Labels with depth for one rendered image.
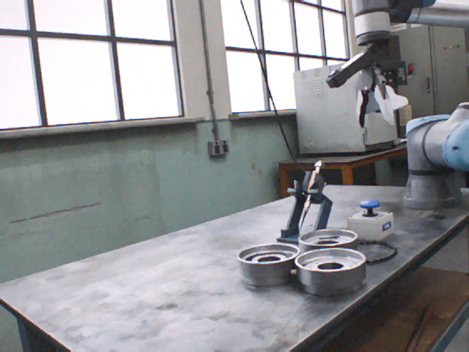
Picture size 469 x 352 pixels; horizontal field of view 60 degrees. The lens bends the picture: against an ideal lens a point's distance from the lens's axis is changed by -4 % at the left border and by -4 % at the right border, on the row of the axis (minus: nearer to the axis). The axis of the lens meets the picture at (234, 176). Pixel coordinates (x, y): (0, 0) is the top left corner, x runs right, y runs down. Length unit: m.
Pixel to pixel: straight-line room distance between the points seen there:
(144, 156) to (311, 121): 1.33
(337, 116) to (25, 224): 2.08
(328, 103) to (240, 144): 0.69
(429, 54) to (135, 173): 3.22
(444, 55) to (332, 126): 1.82
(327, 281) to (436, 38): 4.10
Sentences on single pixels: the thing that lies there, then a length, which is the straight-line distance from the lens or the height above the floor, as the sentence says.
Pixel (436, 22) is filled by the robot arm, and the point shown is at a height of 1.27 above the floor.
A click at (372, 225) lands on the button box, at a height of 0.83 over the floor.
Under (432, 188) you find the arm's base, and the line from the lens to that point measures 1.15.
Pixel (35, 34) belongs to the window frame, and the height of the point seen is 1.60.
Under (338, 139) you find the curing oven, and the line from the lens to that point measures 3.05.
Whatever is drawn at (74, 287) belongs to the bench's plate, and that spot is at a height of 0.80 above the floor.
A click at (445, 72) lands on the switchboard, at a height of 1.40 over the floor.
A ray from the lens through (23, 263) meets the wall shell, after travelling 2.16.
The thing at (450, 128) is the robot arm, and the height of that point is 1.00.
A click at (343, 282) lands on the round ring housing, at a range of 0.62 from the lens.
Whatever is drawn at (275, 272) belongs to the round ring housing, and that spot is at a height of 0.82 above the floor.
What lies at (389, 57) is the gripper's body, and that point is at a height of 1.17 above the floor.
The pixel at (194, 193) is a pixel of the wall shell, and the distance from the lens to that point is 2.64.
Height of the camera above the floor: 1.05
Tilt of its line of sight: 6 degrees down
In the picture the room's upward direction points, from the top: 6 degrees counter-clockwise
